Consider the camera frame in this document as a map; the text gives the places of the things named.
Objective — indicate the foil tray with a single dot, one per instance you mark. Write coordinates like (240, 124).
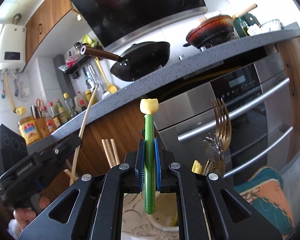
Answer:
(271, 25)

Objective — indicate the gold fork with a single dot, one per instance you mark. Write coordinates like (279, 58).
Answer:
(221, 120)

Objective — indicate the row of condiment bottles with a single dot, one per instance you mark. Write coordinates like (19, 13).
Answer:
(62, 110)

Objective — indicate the black wall rack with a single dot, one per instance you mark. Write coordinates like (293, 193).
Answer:
(72, 67)

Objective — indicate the white water heater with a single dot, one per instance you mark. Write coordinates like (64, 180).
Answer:
(12, 45)

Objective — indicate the red scissors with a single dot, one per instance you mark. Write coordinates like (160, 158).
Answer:
(40, 105)

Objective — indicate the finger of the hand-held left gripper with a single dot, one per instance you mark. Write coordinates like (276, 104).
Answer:
(67, 146)

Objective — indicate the yellow lidded jar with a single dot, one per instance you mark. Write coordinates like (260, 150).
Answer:
(28, 131)

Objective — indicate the grey speckled countertop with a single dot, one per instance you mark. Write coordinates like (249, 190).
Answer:
(165, 72)

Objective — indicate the stainless steel oven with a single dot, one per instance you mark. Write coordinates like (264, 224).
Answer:
(195, 105)

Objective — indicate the wooden wall cabinets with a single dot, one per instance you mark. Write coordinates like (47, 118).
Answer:
(50, 12)

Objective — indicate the black range hood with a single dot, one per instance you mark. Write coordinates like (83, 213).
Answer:
(140, 7)

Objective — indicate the dark green kitchen appliance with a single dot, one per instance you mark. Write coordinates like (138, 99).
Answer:
(251, 21)

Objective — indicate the white ceramic utensil holder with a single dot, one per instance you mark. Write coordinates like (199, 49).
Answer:
(140, 220)

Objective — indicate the printed quilted cloth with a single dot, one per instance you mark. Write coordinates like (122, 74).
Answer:
(262, 200)

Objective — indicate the yellow hanging spatula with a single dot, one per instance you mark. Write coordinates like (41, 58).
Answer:
(107, 80)

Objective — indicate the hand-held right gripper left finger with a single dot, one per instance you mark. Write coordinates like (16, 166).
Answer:
(140, 165)

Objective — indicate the person's left hand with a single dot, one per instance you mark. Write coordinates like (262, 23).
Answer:
(23, 216)

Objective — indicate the silver fork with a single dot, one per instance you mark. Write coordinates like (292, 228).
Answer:
(210, 145)

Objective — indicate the brown clay pot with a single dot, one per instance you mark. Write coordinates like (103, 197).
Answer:
(212, 30)

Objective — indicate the black wok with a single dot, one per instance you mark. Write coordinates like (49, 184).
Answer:
(145, 57)

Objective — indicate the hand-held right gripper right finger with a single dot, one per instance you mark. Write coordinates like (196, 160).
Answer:
(158, 165)

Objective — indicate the olive oil bottle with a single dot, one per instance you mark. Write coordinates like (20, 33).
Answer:
(243, 28)

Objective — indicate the wooden chopstick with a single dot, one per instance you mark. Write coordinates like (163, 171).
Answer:
(86, 120)
(114, 150)
(69, 174)
(107, 152)

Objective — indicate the wooden knife block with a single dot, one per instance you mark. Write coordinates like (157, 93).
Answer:
(42, 127)

